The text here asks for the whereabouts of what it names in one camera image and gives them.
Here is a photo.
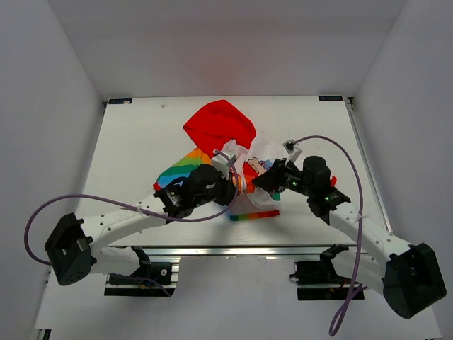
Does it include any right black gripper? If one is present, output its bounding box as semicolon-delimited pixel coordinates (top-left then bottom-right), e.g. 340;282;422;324
252;158;314;197

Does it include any red white rainbow kids jacket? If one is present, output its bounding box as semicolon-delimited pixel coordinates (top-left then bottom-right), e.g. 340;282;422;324
154;100;287;221

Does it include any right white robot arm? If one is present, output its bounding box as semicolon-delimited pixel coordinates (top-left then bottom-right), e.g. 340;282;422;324
253;156;447;319

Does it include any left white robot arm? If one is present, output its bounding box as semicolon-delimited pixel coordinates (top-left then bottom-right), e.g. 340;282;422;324
45;164;237;286

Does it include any right blue corner label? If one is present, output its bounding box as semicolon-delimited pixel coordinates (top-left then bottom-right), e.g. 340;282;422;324
318;95;343;102

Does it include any blue corner label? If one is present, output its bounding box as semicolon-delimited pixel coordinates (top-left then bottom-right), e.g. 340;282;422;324
108;98;132;105
318;95;343;102

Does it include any left blue corner label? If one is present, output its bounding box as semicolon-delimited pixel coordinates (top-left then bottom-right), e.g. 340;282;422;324
108;98;132;105

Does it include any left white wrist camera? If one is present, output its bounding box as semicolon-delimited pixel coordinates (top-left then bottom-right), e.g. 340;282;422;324
211;149;236;172

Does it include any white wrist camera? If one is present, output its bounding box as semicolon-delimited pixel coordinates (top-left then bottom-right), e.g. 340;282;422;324
211;149;236;172
283;140;302;165

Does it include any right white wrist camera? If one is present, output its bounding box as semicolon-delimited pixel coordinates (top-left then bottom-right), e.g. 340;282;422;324
283;140;302;165

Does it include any aluminium table front rail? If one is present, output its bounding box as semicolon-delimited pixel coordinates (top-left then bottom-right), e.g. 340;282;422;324
116;244;355;259

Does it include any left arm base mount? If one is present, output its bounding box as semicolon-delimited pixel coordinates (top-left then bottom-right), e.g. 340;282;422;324
104;246;177;298

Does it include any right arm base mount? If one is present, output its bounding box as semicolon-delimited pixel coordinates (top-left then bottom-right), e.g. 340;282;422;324
289;244;350;301

